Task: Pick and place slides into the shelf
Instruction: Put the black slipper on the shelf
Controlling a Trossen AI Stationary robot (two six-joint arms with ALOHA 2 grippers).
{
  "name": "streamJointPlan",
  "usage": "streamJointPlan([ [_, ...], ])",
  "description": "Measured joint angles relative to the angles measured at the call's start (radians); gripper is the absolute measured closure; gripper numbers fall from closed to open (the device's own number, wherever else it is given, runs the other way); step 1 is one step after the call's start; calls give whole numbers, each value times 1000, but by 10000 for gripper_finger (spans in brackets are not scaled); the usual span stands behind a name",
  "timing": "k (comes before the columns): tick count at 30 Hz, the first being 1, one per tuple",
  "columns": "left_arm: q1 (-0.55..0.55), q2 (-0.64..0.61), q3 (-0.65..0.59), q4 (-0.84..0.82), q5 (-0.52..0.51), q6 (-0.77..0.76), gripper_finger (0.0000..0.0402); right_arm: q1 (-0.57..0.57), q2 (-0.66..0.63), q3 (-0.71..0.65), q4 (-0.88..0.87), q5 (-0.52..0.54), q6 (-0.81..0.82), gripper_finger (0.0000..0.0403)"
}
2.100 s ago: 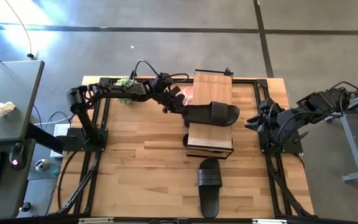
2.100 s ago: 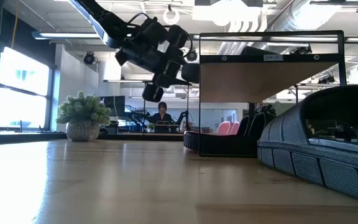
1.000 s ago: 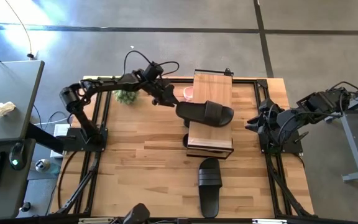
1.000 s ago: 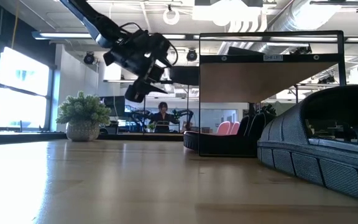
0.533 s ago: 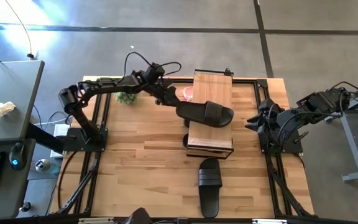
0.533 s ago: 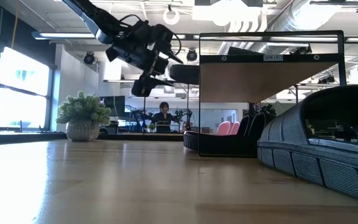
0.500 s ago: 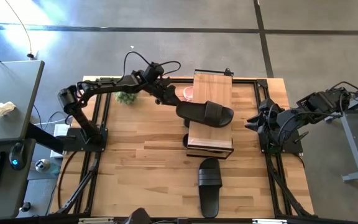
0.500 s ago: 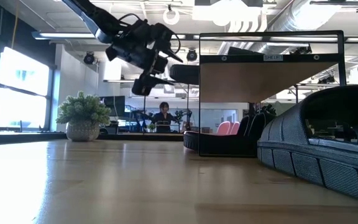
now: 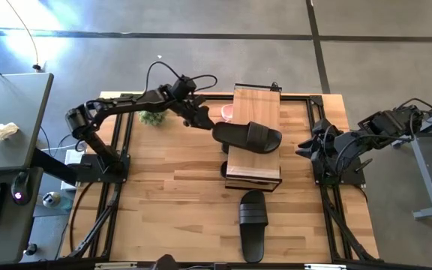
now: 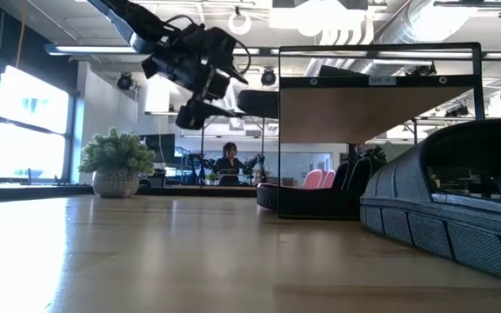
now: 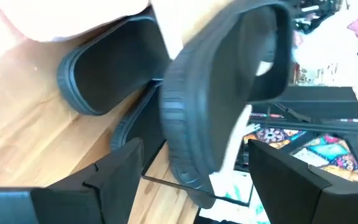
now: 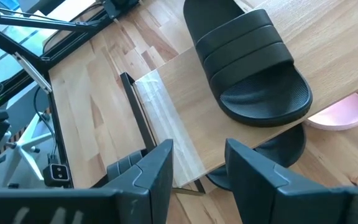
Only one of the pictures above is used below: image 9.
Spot green plant in patterned pot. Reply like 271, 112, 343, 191
137, 109, 169, 128

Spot black floor cable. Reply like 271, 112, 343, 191
4, 0, 43, 73

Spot black desk support bar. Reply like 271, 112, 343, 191
31, 147, 80, 183

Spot round silver object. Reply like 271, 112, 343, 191
42, 190, 62, 209

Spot white power cable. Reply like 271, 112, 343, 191
40, 137, 90, 152

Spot grey metal table leg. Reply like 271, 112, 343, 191
406, 93, 432, 221

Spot silver metal strip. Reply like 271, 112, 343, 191
304, 263, 348, 270
94, 262, 139, 270

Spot person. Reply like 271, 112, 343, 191
151, 253, 180, 270

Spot black slide with striped strap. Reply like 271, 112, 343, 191
238, 188, 270, 264
211, 121, 284, 155

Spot pink foam slide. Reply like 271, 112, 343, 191
220, 103, 235, 123

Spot crumpled white tissue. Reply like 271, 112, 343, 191
0, 121, 20, 146

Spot wooden shelf with black frame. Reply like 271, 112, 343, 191
223, 82, 283, 194

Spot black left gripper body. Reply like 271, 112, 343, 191
179, 95, 212, 128

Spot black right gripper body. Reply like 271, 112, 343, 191
310, 118, 344, 165

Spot black aluminium table frame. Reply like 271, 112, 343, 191
65, 91, 380, 266

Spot grey side desk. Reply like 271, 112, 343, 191
0, 72, 55, 173

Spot black computer mouse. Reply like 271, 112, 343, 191
10, 170, 33, 206

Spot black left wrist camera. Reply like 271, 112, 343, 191
170, 74, 199, 101

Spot white power box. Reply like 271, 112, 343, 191
61, 148, 89, 191

